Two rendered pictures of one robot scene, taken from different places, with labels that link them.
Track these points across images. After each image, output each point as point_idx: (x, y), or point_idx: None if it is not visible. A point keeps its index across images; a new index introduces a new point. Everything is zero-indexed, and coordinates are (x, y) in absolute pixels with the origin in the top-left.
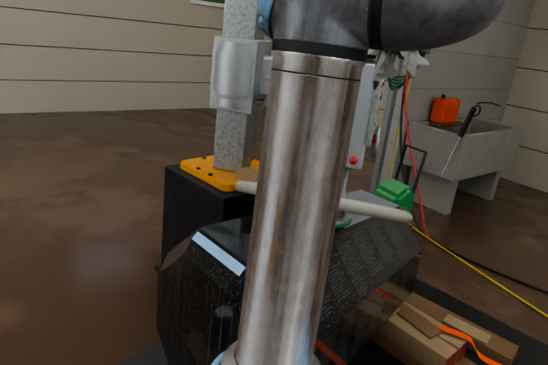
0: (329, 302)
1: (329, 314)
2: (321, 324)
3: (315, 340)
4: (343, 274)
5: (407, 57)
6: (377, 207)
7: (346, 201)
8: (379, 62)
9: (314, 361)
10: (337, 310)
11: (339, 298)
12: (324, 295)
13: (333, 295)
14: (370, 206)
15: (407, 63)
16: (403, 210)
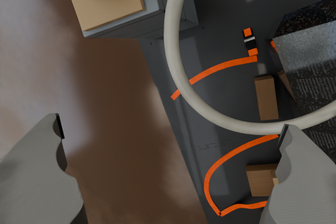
0: (310, 95)
1: (300, 90)
2: (293, 79)
3: (283, 69)
4: (335, 127)
5: (31, 155)
6: (165, 38)
7: None
8: (320, 200)
9: None
10: (302, 100)
11: (312, 109)
12: (317, 94)
13: (316, 103)
14: (164, 27)
15: (43, 131)
16: (181, 87)
